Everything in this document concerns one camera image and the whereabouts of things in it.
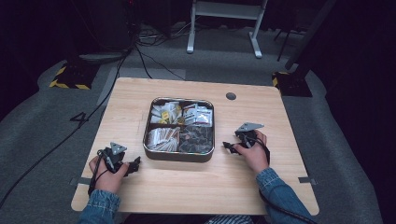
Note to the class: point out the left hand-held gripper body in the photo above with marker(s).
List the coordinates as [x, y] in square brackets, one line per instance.
[113, 158]

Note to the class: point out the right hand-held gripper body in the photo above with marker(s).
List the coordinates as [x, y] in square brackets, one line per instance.
[247, 137]

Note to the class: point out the brown divided box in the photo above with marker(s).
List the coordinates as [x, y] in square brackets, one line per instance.
[177, 157]

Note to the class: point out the clear box lid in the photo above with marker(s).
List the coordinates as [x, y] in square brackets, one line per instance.
[180, 125]

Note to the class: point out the person's right hand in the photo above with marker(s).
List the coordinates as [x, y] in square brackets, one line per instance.
[257, 155]

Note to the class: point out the person's left hand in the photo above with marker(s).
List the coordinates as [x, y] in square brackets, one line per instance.
[107, 182]

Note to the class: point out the pile of dark packets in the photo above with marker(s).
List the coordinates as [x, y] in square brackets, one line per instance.
[196, 140]

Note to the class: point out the pile of white brown sachets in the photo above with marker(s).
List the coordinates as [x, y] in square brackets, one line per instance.
[163, 139]

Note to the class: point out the grey tape strip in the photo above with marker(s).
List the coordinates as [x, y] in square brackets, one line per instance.
[306, 180]
[81, 181]

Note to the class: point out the grey round table grommet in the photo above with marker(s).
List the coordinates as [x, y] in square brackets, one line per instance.
[231, 96]

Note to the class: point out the pile of white red packets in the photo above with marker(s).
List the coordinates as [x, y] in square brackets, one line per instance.
[197, 114]

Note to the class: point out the pile of white yellow packets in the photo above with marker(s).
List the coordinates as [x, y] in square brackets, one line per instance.
[165, 113]

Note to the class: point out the person's striped clothing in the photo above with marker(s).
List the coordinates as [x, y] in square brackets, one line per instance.
[229, 220]

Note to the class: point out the black yellow striped base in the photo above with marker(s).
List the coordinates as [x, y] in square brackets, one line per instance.
[292, 85]
[74, 77]

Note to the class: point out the grey flat stand base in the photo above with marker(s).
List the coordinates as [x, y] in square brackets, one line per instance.
[99, 57]

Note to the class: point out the black slanted pole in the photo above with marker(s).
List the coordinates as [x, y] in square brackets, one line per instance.
[308, 34]

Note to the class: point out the white metal stand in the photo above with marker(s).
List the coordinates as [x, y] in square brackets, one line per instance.
[227, 9]

